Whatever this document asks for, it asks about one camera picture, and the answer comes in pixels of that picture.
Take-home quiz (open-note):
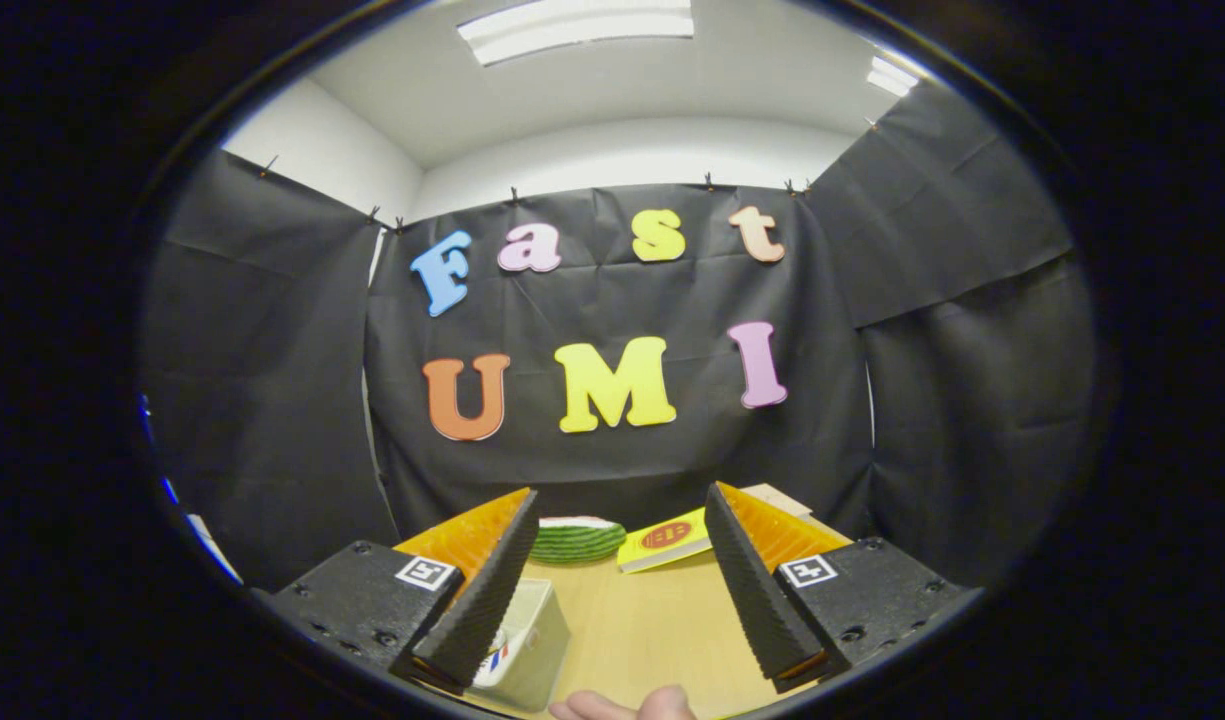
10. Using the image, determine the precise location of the black backdrop cloth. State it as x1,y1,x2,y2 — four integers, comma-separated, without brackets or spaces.
137,80,1098,591

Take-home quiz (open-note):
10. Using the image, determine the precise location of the beige fabric storage box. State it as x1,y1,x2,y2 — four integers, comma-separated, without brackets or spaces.
469,577,573,713

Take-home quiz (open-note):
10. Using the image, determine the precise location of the white canvas shoe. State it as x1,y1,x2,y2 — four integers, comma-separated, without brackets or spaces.
475,640,515,689

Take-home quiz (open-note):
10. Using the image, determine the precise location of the yellow book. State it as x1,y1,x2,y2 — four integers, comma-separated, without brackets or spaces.
617,507,715,575

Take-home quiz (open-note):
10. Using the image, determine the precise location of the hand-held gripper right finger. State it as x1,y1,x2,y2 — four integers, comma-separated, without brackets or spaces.
704,481,973,694

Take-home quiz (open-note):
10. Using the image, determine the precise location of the long ceiling light panel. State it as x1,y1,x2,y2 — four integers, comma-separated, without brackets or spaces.
457,0,695,67

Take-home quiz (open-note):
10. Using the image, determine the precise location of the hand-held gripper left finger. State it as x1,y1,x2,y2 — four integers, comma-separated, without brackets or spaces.
269,487,541,696

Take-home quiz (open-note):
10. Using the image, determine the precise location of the watermelon slice plush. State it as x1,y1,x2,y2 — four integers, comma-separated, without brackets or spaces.
529,516,628,565

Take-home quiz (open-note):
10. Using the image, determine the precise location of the small ceiling light panel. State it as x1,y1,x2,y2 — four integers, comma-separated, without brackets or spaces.
865,55,921,99

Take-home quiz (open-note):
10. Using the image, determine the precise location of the tan cover book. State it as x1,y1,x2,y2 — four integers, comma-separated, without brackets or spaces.
740,483,813,519

